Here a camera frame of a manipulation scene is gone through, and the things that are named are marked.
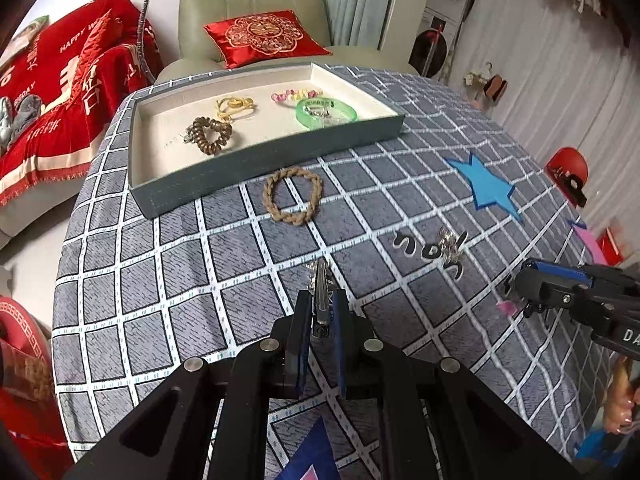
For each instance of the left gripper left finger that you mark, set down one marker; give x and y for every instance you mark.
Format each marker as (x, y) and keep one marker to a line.
(297, 346)

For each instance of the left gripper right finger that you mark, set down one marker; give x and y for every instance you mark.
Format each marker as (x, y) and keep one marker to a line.
(355, 368)

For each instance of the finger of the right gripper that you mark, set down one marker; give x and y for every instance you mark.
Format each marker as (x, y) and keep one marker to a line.
(543, 288)
(560, 267)

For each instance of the silver hair clip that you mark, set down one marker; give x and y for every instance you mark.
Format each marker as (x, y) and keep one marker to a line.
(321, 310)

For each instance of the silver pearl earring charm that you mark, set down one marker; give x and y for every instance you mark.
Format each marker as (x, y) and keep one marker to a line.
(322, 113)

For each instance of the green plastic bangle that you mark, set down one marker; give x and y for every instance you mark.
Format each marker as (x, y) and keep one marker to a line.
(343, 113)

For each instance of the right hand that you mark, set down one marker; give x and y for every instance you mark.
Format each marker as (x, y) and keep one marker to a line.
(620, 399)

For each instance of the silver charm pendant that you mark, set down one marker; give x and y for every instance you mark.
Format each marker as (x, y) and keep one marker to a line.
(450, 244)

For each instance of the red helmet object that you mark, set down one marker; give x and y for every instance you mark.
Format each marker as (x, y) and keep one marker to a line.
(568, 169)

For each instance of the blue checked tablecloth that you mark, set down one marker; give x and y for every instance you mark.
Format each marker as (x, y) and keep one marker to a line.
(134, 296)

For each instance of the lower round washer door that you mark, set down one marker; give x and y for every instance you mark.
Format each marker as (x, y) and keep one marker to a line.
(429, 53)

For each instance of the grey-green shallow tray box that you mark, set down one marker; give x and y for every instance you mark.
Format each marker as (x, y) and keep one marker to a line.
(165, 171)

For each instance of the red round side table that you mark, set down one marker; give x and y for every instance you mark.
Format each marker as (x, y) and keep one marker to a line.
(26, 369)

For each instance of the red embroidered cushion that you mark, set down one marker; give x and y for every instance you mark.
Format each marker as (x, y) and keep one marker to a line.
(258, 37)

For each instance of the green leather armchair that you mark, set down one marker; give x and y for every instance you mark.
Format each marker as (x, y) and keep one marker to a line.
(198, 54)

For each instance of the red sofa throw blanket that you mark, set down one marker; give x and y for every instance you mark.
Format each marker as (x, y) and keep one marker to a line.
(81, 67)

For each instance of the light blue crumpled clothes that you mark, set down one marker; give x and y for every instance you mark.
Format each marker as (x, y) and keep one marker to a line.
(15, 121)

